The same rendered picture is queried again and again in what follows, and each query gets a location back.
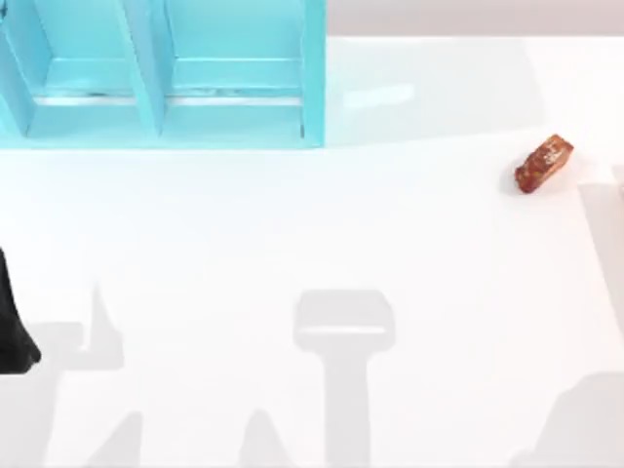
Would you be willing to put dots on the light blue rack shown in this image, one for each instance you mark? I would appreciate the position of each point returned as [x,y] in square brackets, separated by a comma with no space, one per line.
[146,73]

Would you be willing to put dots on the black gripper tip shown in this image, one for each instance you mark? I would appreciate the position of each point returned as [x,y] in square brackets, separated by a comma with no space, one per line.
[12,331]

